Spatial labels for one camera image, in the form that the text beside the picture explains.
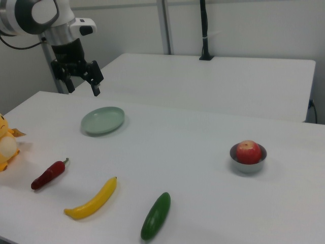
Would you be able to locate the small metal bowl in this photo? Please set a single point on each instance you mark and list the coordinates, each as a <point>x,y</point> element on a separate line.
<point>247,169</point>

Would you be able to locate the yellow toy banana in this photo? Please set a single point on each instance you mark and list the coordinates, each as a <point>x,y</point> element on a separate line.
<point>95,202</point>

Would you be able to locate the pale green plastic plate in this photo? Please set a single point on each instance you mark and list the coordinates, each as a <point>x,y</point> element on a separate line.
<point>102,120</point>

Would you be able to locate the green toy cucumber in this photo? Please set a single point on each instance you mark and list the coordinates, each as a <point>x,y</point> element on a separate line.
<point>156,217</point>

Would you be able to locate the black camera stand pole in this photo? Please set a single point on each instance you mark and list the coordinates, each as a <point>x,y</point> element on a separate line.
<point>204,28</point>

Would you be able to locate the red toy apple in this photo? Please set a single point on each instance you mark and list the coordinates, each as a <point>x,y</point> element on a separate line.
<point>248,152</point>

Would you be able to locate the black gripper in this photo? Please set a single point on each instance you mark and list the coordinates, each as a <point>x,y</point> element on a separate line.
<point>69,54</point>

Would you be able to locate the aluminium wall partition post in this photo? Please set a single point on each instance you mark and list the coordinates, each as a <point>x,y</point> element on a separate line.
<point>165,25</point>

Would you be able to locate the red toy chili pepper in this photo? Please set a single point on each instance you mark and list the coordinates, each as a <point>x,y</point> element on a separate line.
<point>49,176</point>

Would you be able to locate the yellow plush toy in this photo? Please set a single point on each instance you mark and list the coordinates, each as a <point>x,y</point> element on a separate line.
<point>6,150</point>

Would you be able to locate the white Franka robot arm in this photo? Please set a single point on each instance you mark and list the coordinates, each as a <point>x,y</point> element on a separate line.
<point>28,15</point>

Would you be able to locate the aluminium frame post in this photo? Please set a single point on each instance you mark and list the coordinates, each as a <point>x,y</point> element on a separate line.
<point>49,57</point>

